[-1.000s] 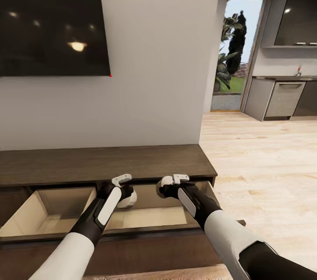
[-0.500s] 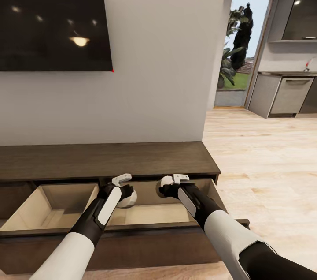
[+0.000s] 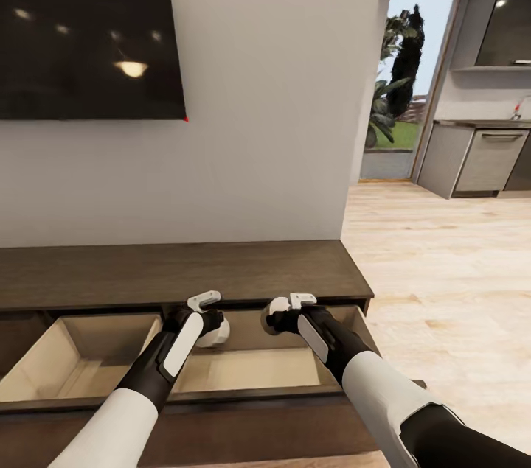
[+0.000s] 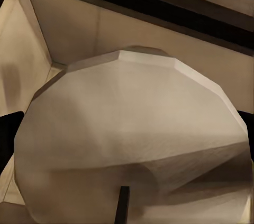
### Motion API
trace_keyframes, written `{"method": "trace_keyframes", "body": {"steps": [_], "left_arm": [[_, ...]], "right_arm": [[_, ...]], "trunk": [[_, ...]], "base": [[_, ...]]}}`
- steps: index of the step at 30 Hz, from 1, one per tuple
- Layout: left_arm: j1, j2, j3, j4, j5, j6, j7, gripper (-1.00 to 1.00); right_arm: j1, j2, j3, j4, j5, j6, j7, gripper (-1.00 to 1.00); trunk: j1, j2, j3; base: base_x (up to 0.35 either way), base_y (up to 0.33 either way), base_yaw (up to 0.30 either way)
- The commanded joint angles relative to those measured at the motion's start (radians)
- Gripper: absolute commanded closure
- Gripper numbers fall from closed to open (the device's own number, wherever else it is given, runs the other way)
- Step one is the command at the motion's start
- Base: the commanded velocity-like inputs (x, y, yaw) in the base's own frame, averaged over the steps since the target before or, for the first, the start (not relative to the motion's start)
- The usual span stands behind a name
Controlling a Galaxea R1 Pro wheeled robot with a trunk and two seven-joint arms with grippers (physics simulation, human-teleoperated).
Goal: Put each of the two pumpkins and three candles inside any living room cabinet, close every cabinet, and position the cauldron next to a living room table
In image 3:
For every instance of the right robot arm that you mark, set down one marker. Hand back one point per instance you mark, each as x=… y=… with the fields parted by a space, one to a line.
x=412 y=426

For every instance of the pillar candle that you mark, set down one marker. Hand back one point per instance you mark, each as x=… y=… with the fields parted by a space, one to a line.
x=216 y=338
x=278 y=304

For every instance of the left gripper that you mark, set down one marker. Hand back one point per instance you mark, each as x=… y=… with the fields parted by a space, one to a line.
x=212 y=320

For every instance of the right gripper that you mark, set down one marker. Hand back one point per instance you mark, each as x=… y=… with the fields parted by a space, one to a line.
x=283 y=321

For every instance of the cabinet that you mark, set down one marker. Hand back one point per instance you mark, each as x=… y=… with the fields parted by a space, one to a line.
x=495 y=36
x=74 y=319

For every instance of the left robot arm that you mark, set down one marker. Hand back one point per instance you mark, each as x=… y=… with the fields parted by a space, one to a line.
x=118 y=432

